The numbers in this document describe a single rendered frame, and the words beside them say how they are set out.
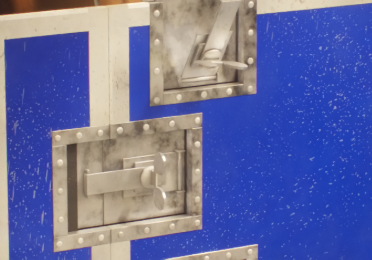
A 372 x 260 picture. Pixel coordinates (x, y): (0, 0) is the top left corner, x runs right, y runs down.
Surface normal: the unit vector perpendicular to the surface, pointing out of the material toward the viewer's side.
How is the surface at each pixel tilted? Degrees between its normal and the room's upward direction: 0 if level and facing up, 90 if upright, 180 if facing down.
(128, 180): 90
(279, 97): 90
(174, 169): 90
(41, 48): 90
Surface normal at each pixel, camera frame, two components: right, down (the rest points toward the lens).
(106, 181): 0.48, 0.21
